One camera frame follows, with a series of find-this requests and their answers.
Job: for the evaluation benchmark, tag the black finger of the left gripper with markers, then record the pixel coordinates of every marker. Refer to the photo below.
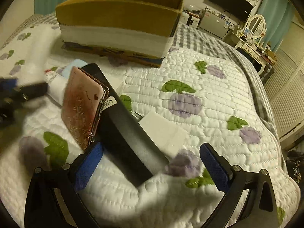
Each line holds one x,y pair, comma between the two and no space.
29,92

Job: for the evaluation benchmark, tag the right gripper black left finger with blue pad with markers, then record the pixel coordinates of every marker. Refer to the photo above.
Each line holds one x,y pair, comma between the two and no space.
42,208

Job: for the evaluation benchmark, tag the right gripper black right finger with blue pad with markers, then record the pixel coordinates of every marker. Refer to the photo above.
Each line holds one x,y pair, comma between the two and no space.
259,208

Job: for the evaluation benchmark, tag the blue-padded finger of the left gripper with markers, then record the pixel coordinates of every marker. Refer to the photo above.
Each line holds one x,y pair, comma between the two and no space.
6,84

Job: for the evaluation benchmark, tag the white bottle red cap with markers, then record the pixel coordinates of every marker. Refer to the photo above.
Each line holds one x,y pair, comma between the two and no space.
56,86

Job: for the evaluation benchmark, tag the pink engraved compact mirror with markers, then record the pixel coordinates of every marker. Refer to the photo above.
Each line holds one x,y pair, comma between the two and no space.
84,99

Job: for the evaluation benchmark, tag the black rectangular power bank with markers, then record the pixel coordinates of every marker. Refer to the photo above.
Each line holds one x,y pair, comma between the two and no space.
121,135

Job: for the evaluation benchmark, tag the white charger plug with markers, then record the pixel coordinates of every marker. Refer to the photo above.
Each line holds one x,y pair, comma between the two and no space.
166,135

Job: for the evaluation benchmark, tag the light blue small case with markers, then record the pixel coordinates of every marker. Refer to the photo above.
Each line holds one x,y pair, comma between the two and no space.
76,63

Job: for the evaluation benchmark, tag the white floral quilt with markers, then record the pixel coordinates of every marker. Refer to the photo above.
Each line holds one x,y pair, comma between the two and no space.
208,97

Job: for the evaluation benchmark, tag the white louvred wardrobe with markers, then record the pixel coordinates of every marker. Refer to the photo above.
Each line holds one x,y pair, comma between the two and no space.
285,87

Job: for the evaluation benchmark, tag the brown cardboard box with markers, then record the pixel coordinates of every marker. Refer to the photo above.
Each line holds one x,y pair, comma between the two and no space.
140,31

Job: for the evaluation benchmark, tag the dark suitcase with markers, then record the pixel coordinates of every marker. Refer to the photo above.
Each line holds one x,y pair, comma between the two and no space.
266,73

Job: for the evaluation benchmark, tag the white dressing table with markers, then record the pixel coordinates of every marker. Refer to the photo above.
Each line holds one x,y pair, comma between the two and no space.
255,55

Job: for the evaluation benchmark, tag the grey checked bed sheet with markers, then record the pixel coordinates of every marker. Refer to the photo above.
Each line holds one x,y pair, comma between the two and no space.
190,39

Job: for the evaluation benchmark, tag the white oval vanity mirror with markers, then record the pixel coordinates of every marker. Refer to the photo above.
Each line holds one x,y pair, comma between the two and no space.
255,27

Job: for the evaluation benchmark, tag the grey small fridge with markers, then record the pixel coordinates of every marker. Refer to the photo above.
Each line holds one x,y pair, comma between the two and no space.
213,24

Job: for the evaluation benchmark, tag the teal right curtain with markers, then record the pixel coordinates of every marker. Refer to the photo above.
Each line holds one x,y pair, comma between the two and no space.
278,16

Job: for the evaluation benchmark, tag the black wall television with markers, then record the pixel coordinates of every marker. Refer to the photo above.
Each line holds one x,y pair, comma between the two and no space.
241,9

